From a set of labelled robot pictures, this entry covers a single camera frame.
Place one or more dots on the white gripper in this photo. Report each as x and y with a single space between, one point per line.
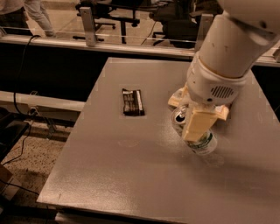
209 86

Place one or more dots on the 7up soda can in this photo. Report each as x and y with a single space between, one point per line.
207 142

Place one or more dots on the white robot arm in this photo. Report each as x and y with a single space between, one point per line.
245 30

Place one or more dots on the brown chip bag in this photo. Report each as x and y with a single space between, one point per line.
182 98

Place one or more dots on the black snack bar wrapper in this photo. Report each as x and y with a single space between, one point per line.
132 102

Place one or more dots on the dark office chair right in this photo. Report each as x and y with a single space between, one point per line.
181 20

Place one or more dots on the black office chair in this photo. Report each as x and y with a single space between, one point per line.
103 8

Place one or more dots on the person in background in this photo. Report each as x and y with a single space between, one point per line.
13 17

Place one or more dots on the metal barrier rail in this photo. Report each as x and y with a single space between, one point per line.
142 50

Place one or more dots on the right metal bracket post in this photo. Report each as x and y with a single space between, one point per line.
204 26

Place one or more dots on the metal bracket post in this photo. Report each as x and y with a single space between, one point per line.
204 26
89 26

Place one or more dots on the left metal bracket post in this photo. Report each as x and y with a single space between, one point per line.
89 26

